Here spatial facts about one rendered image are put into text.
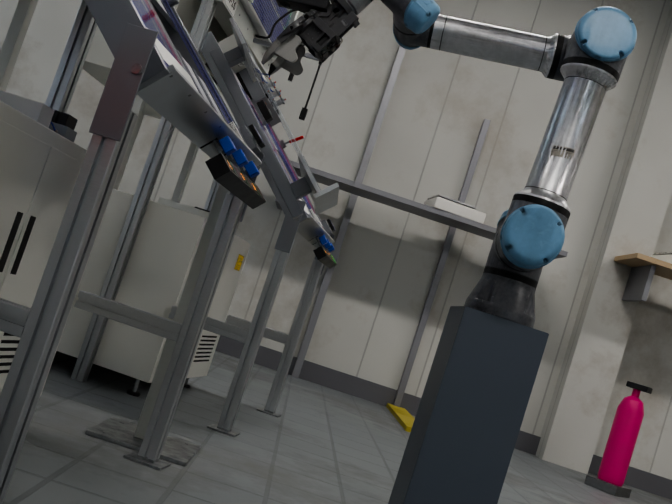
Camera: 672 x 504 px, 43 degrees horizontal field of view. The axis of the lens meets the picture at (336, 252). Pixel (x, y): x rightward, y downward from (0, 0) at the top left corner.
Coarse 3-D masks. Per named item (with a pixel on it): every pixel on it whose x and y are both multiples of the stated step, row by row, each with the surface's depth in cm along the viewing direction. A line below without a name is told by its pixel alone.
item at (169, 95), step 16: (160, 80) 129; (176, 80) 132; (144, 96) 131; (160, 96) 134; (176, 96) 137; (192, 96) 140; (160, 112) 140; (176, 112) 143; (192, 112) 146; (208, 112) 150; (192, 128) 153; (208, 128) 157; (224, 128) 161; (208, 144) 165; (240, 144) 174; (256, 160) 189
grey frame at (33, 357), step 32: (64, 64) 204; (64, 96) 203; (128, 128) 124; (96, 160) 123; (96, 192) 121; (64, 224) 121; (96, 224) 123; (224, 224) 196; (64, 256) 122; (224, 256) 195; (64, 288) 120; (32, 320) 120; (64, 320) 123; (192, 320) 194; (32, 352) 120; (192, 352) 195; (32, 384) 119; (0, 416) 119; (32, 416) 122; (160, 416) 192; (0, 448) 118; (160, 448) 193; (0, 480) 119
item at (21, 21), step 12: (24, 0) 203; (36, 0) 205; (24, 12) 202; (12, 24) 202; (24, 24) 203; (12, 36) 202; (24, 36) 204; (12, 48) 202; (0, 60) 202; (12, 60) 203; (0, 72) 201; (0, 84) 201
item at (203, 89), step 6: (180, 54) 168; (186, 66) 167; (192, 72) 174; (192, 78) 167; (198, 78) 178; (198, 84) 173; (204, 84) 186; (198, 90) 164; (204, 90) 176; (204, 96) 172; (210, 96) 184; (210, 102) 175; (216, 102) 189; (216, 108) 183; (222, 114) 186
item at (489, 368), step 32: (448, 320) 184; (480, 320) 170; (448, 352) 172; (480, 352) 170; (512, 352) 170; (448, 384) 169; (480, 384) 169; (512, 384) 170; (416, 416) 185; (448, 416) 169; (480, 416) 169; (512, 416) 169; (416, 448) 172; (448, 448) 168; (480, 448) 169; (512, 448) 169; (416, 480) 168; (448, 480) 168; (480, 480) 168
